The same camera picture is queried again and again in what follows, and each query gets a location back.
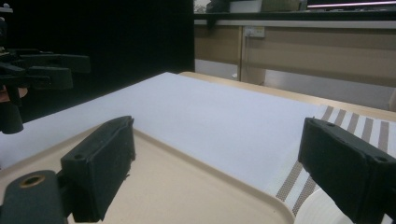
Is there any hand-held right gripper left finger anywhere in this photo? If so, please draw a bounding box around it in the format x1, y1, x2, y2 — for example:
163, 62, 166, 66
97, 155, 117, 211
60, 116, 136, 222

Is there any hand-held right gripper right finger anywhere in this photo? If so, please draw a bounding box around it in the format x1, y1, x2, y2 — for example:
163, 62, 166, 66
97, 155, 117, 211
297, 117, 396, 224

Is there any beige plastic tray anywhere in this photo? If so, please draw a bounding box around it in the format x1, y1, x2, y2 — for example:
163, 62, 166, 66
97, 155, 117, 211
0, 124, 295, 224

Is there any white plate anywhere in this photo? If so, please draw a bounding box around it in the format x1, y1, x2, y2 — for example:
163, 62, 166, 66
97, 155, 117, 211
293, 187, 396, 224

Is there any striped placemat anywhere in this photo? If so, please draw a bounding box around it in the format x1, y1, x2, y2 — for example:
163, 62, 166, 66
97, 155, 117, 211
264, 105, 396, 224

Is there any wooden table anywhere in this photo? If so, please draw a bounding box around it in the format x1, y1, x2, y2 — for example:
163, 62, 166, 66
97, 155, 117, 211
179, 71, 396, 123

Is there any white board mat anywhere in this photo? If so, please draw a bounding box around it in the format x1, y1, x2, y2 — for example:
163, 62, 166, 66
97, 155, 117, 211
0, 72, 323, 200

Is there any wooden desk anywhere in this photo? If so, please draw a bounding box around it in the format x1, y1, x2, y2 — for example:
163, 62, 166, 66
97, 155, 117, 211
193, 10, 396, 89

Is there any white box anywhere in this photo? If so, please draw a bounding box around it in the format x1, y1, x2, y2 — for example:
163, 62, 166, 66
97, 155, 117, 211
229, 0, 263, 14

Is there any white wall socket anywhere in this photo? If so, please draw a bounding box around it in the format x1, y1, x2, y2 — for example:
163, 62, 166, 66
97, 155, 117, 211
243, 25, 266, 39

